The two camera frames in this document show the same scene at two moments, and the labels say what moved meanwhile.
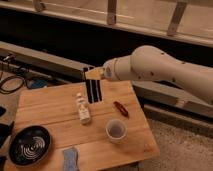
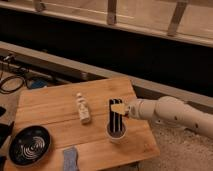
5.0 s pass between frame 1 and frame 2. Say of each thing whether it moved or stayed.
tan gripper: moved
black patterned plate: stayed
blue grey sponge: stayed
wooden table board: stayed
